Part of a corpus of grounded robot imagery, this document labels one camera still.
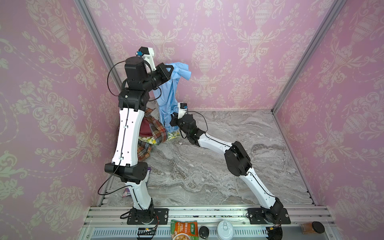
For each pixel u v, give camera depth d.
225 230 0.66
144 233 0.73
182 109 0.81
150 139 0.97
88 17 0.73
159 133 0.95
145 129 0.97
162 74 0.55
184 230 0.68
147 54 0.55
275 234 0.71
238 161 0.62
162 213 0.75
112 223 0.74
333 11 0.70
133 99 0.45
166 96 0.75
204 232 0.62
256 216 0.73
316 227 0.63
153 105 0.61
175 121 0.85
